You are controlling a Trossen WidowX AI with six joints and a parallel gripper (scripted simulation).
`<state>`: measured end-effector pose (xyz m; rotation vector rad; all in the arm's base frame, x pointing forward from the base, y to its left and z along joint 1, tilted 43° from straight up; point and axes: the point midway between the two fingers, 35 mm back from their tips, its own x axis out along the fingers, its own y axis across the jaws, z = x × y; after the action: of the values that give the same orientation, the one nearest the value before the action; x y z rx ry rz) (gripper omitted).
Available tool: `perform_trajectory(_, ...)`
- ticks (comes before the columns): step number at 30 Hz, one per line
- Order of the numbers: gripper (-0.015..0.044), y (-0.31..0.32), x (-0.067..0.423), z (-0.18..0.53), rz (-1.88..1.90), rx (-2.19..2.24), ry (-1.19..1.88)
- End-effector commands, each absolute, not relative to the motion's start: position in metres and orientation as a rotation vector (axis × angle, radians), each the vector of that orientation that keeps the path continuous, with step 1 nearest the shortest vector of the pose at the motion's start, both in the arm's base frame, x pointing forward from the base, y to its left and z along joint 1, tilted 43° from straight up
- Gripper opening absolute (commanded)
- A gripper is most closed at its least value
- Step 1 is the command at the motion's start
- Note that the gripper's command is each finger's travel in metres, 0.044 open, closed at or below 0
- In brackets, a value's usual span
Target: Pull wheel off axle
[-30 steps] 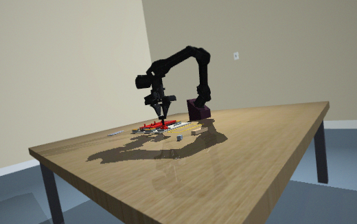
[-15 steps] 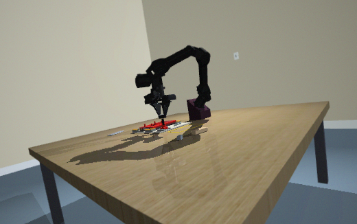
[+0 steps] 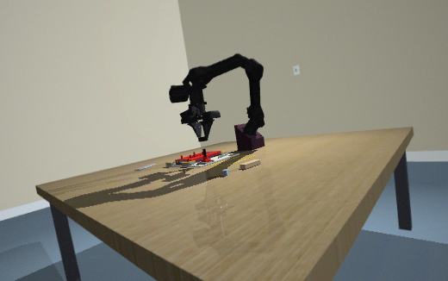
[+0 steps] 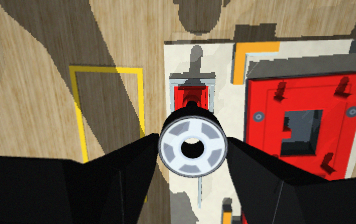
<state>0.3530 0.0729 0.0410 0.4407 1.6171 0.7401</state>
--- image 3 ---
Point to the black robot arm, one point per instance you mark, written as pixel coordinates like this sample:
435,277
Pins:
201,75

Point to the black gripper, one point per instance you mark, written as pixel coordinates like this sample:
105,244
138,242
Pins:
206,117

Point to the beige rectangular block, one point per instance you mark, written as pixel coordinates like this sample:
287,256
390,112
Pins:
250,164

